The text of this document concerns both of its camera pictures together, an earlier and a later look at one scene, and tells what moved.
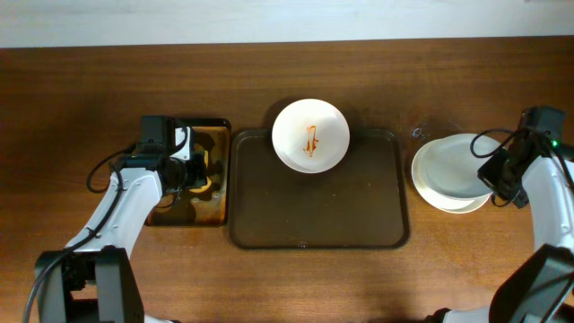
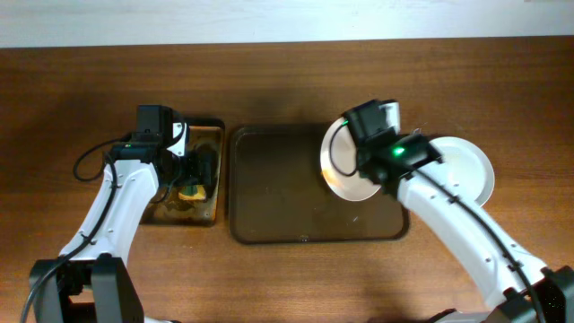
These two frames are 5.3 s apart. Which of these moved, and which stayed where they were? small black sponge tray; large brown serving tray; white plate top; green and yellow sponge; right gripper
Moved: green and yellow sponge; right gripper; white plate top
Stayed: small black sponge tray; large brown serving tray
